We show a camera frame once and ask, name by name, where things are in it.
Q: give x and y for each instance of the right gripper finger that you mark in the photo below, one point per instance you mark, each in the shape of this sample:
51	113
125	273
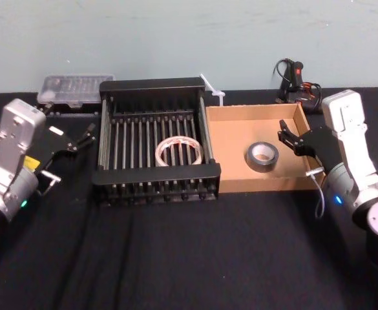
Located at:
292	145
288	131

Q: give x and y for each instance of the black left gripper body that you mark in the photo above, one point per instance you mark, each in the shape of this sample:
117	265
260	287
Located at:
56	142

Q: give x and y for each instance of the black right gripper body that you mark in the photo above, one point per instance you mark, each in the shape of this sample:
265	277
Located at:
321	145

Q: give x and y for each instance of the silver tape roll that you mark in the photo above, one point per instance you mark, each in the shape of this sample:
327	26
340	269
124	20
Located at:
251	161

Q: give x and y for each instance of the white tape roll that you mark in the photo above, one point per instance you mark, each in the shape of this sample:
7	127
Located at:
159	158

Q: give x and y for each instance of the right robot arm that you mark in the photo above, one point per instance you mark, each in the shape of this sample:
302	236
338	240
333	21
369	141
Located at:
350	129

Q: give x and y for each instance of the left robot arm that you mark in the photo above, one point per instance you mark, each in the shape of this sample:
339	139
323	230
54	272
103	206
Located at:
9	139

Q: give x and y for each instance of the clear plastic case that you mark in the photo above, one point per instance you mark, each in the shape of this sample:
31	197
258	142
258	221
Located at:
75	87

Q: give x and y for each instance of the shallow brown cardboard tray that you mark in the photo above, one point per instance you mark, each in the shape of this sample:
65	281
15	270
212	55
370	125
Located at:
234	135

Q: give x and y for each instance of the black rack with steel bars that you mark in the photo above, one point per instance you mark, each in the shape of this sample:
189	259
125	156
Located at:
156	176

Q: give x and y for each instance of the black table cloth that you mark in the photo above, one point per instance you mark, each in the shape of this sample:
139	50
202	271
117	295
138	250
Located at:
175	264

